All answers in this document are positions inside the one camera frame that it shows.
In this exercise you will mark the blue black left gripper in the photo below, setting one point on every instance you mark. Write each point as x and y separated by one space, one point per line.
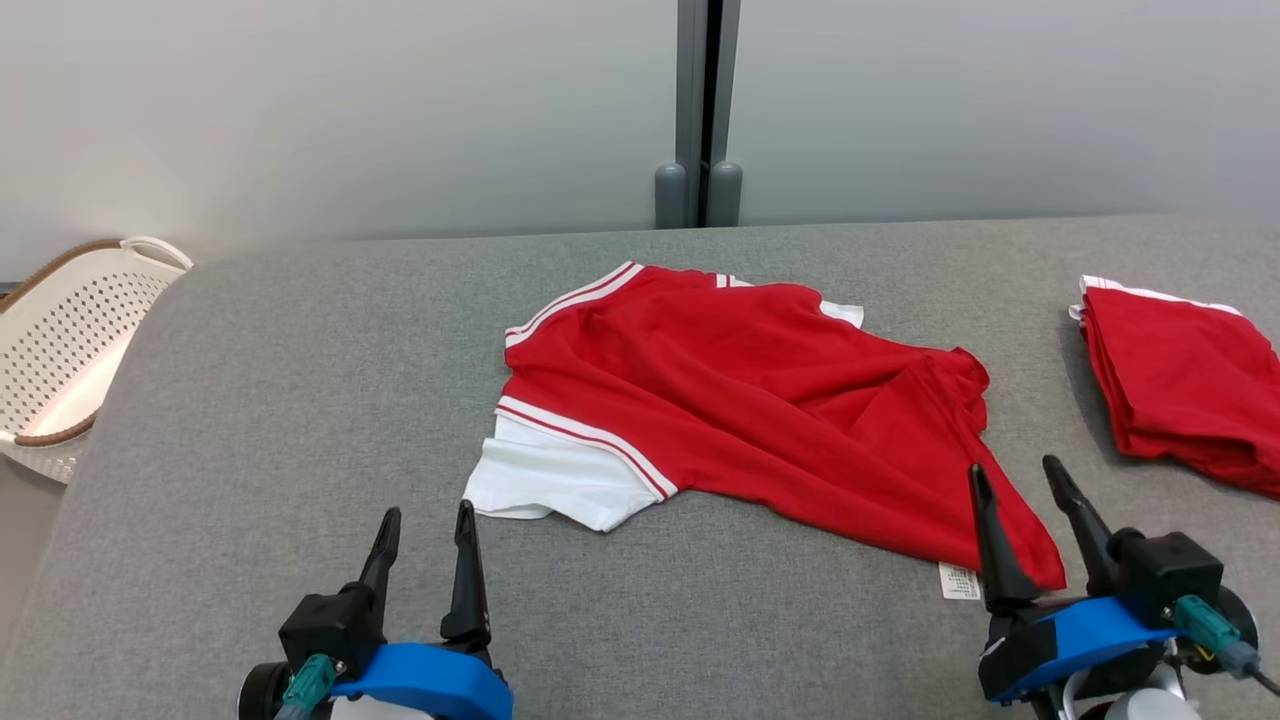
440 680

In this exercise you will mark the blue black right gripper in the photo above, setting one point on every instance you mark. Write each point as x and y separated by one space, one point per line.
1080 630

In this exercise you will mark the red shorts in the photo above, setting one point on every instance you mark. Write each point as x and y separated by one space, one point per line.
1180 380

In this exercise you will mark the red white jersey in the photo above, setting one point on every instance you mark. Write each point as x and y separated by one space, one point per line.
750 400

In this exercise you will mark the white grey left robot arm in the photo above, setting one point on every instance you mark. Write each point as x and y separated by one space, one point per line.
355 710

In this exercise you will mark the cream perforated laundry basket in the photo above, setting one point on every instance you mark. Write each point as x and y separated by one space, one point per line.
70 340

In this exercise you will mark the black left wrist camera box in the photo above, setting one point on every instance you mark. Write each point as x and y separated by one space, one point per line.
330 625

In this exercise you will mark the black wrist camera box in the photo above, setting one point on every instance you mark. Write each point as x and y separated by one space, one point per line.
1170 575
330 625

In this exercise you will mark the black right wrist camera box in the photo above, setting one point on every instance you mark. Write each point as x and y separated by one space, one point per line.
1170 575

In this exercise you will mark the grey metal wall post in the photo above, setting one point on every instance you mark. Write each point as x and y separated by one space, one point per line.
690 100

